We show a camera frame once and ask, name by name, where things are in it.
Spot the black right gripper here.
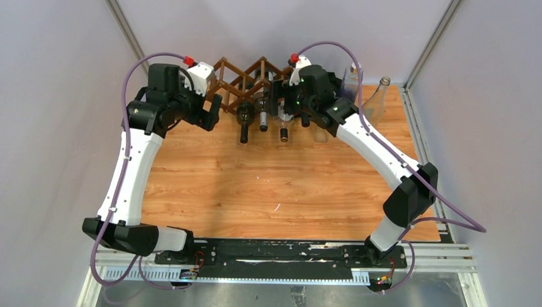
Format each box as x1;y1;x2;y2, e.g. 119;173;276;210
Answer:
264;79;317;116

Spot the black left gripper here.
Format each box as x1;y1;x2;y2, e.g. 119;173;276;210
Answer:
169;76;221;130

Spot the blue square glass bottle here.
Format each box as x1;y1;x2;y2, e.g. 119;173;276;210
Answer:
339;62;364;102

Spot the clear glass bottle dark label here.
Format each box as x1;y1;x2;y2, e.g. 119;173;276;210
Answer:
362;76;391;127

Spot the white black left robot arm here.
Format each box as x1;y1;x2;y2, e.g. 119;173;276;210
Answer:
82;62;222;264

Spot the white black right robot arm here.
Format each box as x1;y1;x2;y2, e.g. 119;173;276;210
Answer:
268;65;438;267

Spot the green bottle silver neck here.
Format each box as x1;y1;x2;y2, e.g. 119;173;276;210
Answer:
254;68;273;132

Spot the brown wooden wine rack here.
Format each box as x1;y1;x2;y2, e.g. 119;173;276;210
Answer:
206;56;293;114

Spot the dark green wine bottle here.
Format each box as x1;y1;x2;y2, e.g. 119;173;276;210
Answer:
236;99;256;144

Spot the dark bottle right slot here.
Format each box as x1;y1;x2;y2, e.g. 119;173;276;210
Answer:
300;113;311;128

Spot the clear bottle black cap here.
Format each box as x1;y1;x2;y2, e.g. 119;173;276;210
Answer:
274;113;294;143

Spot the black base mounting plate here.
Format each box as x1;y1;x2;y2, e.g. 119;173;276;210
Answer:
155;238;407;280

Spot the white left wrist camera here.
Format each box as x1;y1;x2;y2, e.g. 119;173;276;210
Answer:
185;62;215;97

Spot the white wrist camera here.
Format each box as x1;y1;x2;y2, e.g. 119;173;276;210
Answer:
290;55;313;87
185;62;215;97

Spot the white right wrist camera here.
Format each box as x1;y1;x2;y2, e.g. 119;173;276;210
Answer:
290;55;313;87

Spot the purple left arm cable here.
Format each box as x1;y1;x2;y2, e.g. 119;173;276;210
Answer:
89;52;196;306

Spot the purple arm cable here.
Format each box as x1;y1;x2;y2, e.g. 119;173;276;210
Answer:
89;52;196;306
290;40;487;294

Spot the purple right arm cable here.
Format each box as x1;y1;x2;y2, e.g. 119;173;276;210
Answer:
290;40;487;294

